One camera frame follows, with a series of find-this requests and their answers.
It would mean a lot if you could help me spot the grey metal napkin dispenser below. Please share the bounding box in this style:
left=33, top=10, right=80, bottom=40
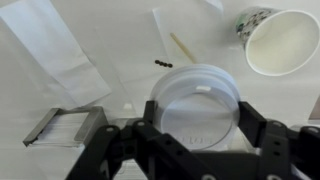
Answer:
left=22, top=106, right=111, bottom=148

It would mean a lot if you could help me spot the wooden stir stick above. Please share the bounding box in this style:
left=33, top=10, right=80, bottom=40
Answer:
left=169, top=32, right=198, bottom=65

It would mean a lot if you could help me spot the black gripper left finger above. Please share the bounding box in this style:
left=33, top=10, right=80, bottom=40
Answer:
left=65, top=100, right=214, bottom=180

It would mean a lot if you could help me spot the printed paper coffee cup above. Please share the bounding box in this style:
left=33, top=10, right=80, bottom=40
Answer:
left=234, top=6, right=320, bottom=77

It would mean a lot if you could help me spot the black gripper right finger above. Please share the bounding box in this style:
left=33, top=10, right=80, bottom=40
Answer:
left=238, top=101, right=320, bottom=180

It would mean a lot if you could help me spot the row of black beads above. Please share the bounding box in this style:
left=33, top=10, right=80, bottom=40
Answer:
left=154, top=59, right=174, bottom=69

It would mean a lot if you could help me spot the white coffee cup lid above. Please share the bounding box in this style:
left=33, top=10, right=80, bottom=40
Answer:
left=149, top=63, right=241, bottom=151

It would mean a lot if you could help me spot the folded white paper towel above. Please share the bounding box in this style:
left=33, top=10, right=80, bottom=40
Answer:
left=0, top=0, right=113, bottom=108

